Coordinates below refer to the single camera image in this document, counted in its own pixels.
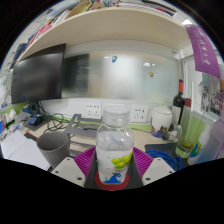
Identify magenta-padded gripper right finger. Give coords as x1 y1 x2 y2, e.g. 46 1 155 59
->
130 146 176 189

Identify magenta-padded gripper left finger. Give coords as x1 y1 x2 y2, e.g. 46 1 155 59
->
50 146 98 189

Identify clear plastic water bottle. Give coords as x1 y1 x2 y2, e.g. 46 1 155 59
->
95 104 135 185

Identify black desk mat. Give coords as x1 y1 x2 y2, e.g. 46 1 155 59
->
68 142 184 168

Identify grey ribbed cup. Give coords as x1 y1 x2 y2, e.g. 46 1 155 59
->
36 130 71 169

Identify clear glass vase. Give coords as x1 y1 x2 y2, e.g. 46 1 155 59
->
174 99 206 159

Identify blue electronic device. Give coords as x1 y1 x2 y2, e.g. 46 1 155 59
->
28 113 44 127

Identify dark wine bottle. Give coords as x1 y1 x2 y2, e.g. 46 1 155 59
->
171 78 186 126

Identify group photo poster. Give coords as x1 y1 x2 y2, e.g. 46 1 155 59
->
199 71 224 118

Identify black computer monitor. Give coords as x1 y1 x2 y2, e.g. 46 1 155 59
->
10 43 67 105

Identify purple hanging banner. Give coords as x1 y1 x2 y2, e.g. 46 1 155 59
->
184 23 222 80

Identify ceiling light panels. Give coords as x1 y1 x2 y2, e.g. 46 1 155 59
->
181 18 194 27

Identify blue coiled cable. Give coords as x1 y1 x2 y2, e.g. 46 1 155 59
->
144 149 184 172

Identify black cable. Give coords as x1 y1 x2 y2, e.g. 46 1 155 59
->
38 101 69 134

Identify white wall socket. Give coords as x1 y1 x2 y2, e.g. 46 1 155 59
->
84 102 102 120
130 104 149 124

